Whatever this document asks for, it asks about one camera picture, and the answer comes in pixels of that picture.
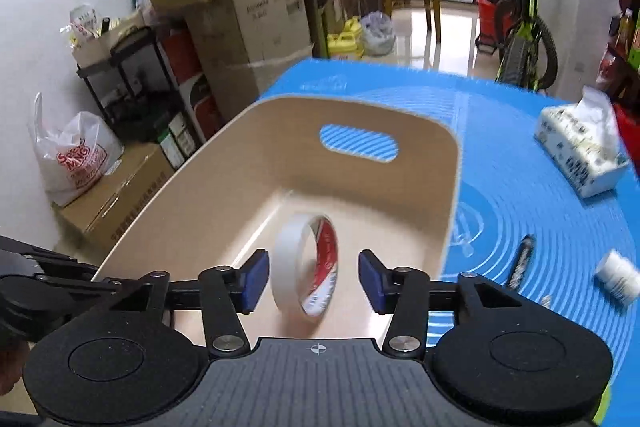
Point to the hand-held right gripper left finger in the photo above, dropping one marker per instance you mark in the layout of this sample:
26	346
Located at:
255	281

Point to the low cardboard box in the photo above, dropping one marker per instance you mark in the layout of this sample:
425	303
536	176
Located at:
120	192

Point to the white pill bottle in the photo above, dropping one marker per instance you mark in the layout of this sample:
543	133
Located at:
617	277

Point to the white cabinet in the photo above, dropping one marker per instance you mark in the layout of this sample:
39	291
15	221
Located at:
580	22

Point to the yellow jug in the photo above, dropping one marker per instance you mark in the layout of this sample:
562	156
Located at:
354	28
342	47

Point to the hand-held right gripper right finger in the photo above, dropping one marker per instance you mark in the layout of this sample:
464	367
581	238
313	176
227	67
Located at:
371	281

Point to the red white appliance box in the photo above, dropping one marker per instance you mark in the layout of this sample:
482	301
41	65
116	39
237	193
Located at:
202	107

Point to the masking tape roll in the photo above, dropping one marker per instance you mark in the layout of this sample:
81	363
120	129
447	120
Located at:
287	257

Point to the black metal rack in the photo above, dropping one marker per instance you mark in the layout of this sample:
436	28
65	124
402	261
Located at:
130	97

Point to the red bucket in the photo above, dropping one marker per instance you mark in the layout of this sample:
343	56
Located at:
492	19

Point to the green black bicycle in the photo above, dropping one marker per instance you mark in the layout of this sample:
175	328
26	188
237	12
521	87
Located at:
525	42

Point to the large taped cardboard box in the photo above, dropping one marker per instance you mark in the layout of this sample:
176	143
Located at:
260	37

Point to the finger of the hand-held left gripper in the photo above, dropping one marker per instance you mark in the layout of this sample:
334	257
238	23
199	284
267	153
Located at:
60	259

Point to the black marker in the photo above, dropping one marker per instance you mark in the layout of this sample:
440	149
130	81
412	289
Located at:
522	257

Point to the beige plastic bin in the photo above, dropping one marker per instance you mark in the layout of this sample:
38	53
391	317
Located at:
225	187

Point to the blue silicone mat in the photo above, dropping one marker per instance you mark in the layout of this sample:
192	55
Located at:
500	207

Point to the white red plastic bag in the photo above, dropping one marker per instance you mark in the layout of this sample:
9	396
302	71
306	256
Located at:
70	157

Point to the tissue box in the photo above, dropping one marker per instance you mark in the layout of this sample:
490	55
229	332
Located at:
575	152

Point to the grey plastic bag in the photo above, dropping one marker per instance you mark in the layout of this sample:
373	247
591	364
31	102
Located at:
377	32

